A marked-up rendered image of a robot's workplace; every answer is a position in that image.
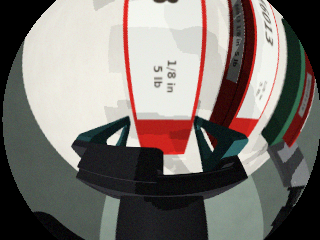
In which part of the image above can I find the white welding electrode box with red edges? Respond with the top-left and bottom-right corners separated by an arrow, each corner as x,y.
123,0 -> 207,155

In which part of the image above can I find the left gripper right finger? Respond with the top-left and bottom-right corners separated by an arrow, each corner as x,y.
193,116 -> 249,172

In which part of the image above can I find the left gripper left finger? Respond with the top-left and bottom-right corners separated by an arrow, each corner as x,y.
75,116 -> 131,146

